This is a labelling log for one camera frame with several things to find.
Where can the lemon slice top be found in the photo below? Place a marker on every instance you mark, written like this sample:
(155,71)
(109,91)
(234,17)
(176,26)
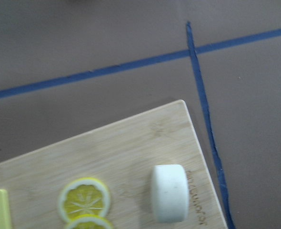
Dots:
(84,196)

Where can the lemon slice middle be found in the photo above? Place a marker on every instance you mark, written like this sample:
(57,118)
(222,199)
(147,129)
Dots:
(89,221)

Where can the yellow plastic knife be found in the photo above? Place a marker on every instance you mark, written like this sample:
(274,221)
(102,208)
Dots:
(5,217)

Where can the bamboo cutting board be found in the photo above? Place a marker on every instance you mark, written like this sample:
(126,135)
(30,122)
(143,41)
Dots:
(121,155)

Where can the lemon slice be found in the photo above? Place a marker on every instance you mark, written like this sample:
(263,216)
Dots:
(84,196)
(89,221)

